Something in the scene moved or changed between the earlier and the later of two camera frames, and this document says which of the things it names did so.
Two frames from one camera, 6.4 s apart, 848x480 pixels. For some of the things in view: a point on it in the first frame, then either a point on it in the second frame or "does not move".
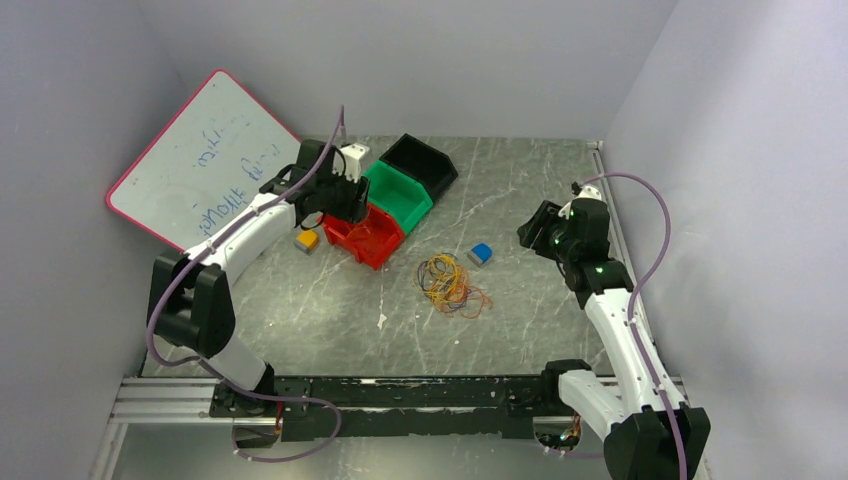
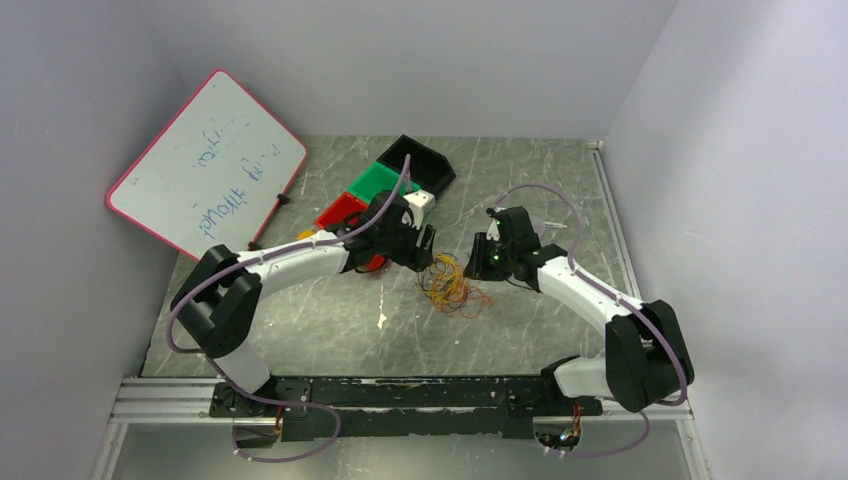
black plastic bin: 418,160 does not move
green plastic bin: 396,193 does not move
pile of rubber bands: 462,296 does not move
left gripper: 355,206 to 416,257
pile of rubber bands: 437,263 does not move
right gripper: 545,217 to 477,268
